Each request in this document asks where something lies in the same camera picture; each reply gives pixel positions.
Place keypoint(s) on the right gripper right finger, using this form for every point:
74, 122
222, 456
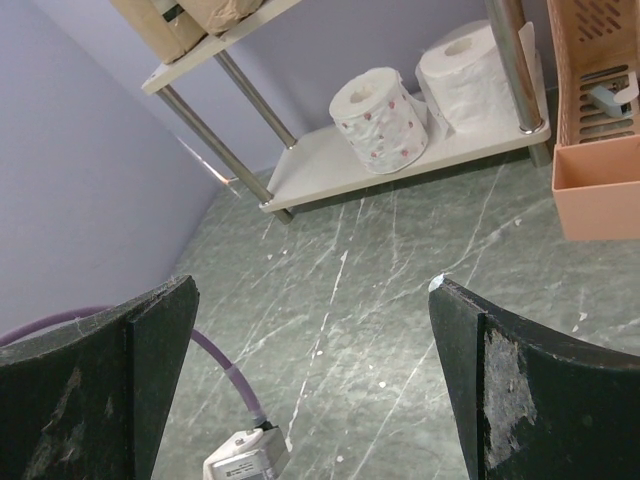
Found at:
531, 402

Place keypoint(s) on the brown roll with cartoon print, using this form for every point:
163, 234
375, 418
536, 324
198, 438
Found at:
218, 16

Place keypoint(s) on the brown roll with QR label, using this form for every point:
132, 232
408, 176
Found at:
164, 26

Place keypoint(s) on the floral white roll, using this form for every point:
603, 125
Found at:
382, 122

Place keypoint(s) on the orange plastic file organizer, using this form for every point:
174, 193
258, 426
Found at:
595, 175

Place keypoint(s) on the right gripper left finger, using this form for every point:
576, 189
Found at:
86, 394

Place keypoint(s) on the white two-tier shelf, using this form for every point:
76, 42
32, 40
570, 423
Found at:
320, 164

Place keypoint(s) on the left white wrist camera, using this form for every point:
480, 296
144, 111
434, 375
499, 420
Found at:
254, 454

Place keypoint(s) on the plain white paper roll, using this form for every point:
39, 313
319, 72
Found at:
464, 82

